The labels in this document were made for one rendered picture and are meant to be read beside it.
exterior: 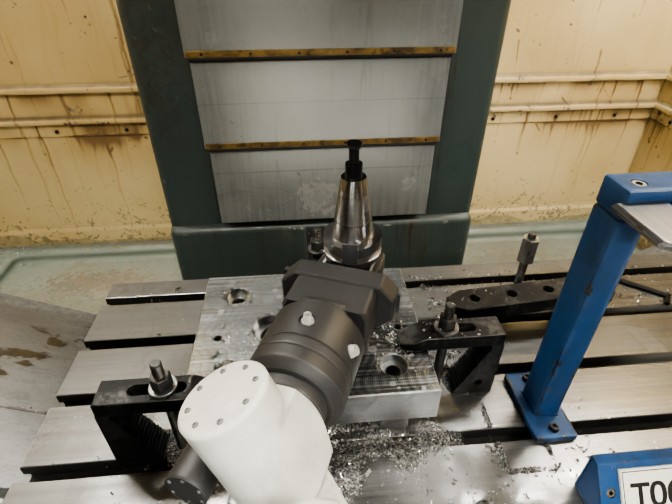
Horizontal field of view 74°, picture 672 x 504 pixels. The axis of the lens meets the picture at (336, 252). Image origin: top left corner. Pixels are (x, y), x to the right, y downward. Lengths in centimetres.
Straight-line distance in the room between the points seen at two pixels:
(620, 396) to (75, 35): 133
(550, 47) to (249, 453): 130
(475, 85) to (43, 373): 105
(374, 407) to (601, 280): 27
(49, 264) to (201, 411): 135
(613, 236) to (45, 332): 109
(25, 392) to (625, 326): 109
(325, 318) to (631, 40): 131
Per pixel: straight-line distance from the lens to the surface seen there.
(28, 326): 121
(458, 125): 99
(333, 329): 37
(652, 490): 61
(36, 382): 111
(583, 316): 53
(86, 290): 146
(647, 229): 43
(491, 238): 157
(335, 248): 46
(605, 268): 50
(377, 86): 88
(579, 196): 169
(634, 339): 83
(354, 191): 44
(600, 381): 74
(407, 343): 56
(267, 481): 32
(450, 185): 104
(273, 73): 86
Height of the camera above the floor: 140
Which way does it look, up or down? 35 degrees down
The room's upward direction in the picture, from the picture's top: straight up
